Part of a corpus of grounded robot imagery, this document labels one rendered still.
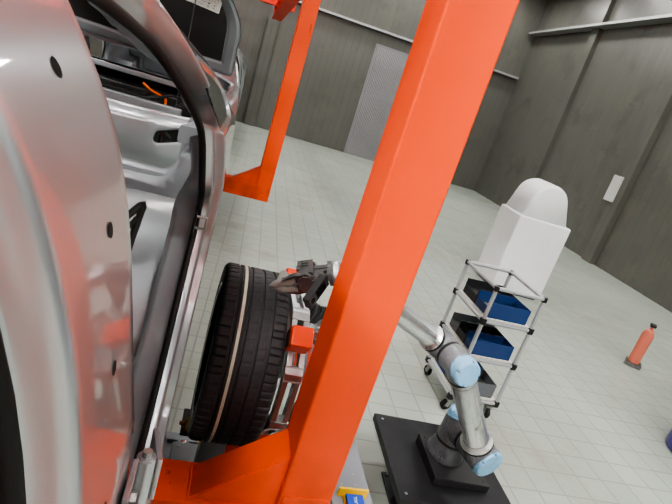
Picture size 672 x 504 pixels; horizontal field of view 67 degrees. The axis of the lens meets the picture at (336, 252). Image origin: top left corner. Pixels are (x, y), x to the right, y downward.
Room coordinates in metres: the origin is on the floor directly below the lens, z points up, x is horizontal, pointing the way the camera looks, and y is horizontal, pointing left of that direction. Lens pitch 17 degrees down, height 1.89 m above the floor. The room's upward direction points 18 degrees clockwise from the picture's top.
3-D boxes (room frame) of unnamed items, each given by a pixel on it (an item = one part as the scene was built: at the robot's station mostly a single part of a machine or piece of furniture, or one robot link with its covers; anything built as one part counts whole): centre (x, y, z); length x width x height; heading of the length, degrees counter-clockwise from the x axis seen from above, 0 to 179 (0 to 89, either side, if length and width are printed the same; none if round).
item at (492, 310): (3.46, -1.19, 0.50); 0.54 x 0.42 x 1.00; 15
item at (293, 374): (1.75, 0.08, 0.85); 0.54 x 0.07 x 0.54; 15
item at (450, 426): (2.20, -0.84, 0.54); 0.17 x 0.15 x 0.18; 29
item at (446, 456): (2.21, -0.83, 0.40); 0.19 x 0.19 x 0.10
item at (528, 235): (6.90, -2.42, 0.77); 0.77 x 0.69 x 1.54; 102
